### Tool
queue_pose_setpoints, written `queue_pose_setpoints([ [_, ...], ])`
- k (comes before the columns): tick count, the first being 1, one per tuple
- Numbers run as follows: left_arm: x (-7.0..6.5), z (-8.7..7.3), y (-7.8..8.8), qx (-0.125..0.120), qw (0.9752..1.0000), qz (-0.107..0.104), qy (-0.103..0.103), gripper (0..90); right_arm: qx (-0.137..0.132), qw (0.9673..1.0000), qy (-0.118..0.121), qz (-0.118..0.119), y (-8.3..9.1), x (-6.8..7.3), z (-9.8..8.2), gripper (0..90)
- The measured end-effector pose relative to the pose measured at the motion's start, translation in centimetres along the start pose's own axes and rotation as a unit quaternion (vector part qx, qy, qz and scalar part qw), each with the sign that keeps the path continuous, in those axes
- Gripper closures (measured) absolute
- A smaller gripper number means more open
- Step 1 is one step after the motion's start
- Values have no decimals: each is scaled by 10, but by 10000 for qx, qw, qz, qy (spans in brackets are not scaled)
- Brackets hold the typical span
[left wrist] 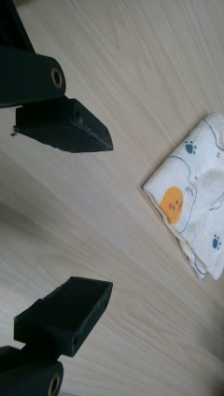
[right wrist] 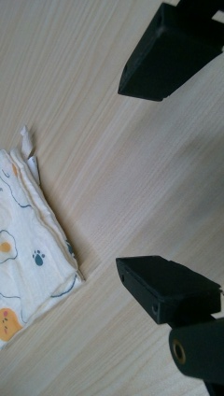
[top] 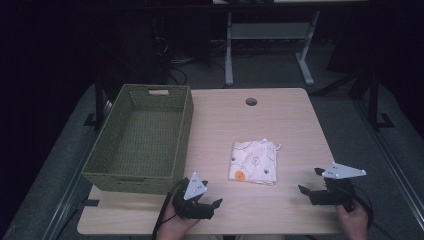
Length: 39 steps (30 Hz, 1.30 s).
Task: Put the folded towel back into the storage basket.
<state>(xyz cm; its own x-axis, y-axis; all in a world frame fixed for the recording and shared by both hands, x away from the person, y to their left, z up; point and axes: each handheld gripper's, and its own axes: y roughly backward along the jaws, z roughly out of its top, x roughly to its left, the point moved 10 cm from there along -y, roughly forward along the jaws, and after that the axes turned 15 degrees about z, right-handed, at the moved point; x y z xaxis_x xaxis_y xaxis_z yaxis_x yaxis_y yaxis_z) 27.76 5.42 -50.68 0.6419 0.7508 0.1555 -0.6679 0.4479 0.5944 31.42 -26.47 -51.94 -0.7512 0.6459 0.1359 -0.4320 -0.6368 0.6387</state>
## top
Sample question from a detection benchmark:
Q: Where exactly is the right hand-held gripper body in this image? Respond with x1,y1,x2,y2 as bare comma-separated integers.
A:
308,162,368,213

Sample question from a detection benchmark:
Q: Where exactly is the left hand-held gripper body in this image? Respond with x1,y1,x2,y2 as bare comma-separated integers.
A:
171,171,216,221

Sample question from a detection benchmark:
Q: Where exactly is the white patterned cloth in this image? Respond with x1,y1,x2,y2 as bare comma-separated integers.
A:
228,137,283,187

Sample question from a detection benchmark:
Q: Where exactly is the green woven basket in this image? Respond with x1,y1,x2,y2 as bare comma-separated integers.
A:
81,83,195,196

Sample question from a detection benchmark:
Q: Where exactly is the person's left hand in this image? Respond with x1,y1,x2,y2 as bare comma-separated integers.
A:
155,195,202,240

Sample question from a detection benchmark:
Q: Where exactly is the person's right hand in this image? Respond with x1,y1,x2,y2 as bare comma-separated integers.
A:
334,199,370,240

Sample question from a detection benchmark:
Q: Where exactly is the black metal stand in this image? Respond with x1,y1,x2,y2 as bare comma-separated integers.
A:
366,68,396,132
82,74,108,131

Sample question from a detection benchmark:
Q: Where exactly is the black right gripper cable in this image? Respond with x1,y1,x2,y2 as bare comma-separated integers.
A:
336,183,398,240

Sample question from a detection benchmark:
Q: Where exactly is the bundle of floor cables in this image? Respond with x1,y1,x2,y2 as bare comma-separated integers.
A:
151,34,229,87

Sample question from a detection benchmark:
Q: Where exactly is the white metal desk frame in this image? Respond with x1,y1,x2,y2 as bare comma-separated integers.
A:
224,9,322,87

